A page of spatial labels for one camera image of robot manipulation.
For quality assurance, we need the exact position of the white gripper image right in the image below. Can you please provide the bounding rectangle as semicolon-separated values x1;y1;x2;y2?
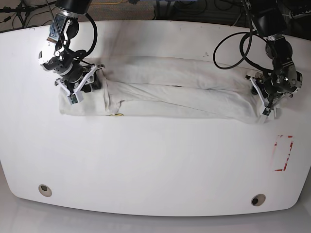
245;72;293;112

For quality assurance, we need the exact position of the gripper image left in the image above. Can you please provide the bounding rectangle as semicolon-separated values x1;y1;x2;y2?
53;64;105;96

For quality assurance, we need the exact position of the white T-shirt with yellow logo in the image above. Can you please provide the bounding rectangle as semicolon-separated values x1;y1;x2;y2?
59;57;266;124

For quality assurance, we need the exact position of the red tape rectangle marking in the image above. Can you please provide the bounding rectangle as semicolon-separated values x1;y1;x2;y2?
272;135;294;171

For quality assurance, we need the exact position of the white power strip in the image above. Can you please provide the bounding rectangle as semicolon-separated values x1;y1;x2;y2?
290;6;311;19

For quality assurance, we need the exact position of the black tripod stand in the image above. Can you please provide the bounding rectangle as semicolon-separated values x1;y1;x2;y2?
0;0;56;28

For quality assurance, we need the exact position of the wrist camera board image left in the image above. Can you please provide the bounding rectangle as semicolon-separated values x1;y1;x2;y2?
67;92;84;105

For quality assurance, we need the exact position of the wrist camera board image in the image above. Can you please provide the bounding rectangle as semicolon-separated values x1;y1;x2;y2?
259;107;277;124
67;92;84;105

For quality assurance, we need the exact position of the wrist camera board image right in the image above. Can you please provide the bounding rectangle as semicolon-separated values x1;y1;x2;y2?
259;107;277;124

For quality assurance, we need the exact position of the right table cable grommet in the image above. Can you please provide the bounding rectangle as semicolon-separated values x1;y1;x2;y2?
251;194;266;207

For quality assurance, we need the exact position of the table cable grommet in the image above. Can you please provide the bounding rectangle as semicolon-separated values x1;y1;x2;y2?
38;184;52;197
251;194;266;207

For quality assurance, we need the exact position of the left table cable grommet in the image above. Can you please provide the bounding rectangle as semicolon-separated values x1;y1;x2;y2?
38;184;52;197

